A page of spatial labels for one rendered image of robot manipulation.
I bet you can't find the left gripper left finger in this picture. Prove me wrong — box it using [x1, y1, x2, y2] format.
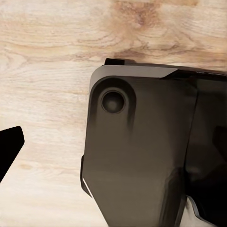
[0, 126, 25, 183]

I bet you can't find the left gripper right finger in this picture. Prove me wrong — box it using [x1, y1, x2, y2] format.
[212, 126, 227, 164]

